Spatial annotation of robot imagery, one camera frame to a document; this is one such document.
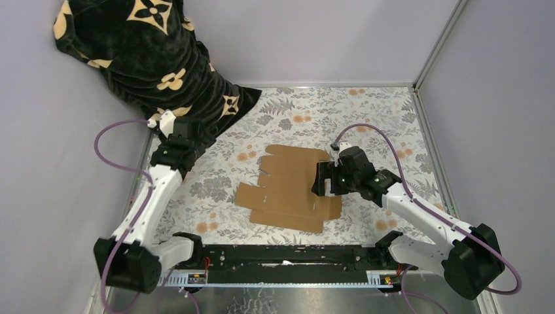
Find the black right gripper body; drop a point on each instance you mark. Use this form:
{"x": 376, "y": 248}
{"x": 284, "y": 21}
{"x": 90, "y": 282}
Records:
{"x": 343, "y": 183}

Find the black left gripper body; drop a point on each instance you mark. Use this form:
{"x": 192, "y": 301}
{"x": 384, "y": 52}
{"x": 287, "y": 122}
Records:
{"x": 203, "y": 142}

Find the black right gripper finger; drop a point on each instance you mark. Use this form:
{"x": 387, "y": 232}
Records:
{"x": 325, "y": 170}
{"x": 319, "y": 186}

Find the brown cardboard box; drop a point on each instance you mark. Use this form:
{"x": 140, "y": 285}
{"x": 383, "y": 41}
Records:
{"x": 283, "y": 194}

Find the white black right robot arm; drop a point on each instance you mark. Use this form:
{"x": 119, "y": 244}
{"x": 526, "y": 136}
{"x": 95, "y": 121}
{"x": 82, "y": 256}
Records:
{"x": 468, "y": 258}

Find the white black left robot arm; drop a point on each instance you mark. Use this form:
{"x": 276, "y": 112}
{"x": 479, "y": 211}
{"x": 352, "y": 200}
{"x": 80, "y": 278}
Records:
{"x": 130, "y": 259}

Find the floral patterned table mat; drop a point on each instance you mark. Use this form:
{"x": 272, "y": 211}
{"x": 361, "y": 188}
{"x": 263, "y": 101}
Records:
{"x": 382, "y": 121}

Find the black floral plush blanket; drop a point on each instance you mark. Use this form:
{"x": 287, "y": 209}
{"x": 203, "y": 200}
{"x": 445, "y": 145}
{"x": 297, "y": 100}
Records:
{"x": 149, "y": 56}

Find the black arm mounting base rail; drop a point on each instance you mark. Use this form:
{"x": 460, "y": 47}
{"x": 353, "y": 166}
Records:
{"x": 370, "y": 258}

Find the white slotted cable duct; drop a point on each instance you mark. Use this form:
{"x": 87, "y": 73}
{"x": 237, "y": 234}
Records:
{"x": 283, "y": 278}

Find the aluminium frame post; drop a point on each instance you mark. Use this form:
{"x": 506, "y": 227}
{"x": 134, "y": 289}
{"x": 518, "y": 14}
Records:
{"x": 441, "y": 41}

